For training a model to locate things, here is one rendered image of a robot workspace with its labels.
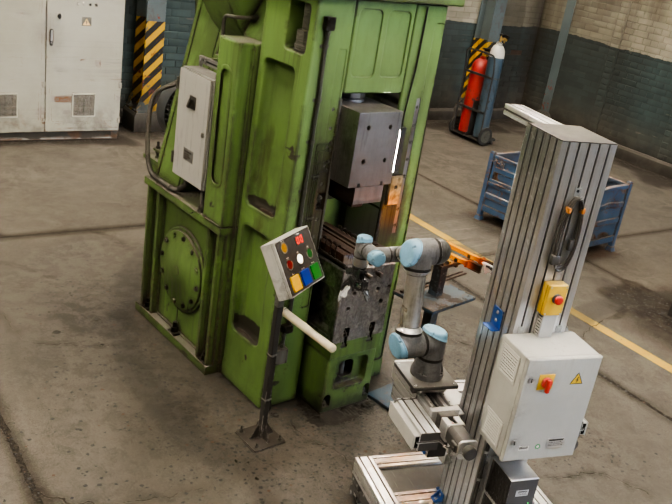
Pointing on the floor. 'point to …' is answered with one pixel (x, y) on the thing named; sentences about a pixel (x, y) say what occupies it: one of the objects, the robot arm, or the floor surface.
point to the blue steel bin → (497, 171)
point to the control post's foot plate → (259, 438)
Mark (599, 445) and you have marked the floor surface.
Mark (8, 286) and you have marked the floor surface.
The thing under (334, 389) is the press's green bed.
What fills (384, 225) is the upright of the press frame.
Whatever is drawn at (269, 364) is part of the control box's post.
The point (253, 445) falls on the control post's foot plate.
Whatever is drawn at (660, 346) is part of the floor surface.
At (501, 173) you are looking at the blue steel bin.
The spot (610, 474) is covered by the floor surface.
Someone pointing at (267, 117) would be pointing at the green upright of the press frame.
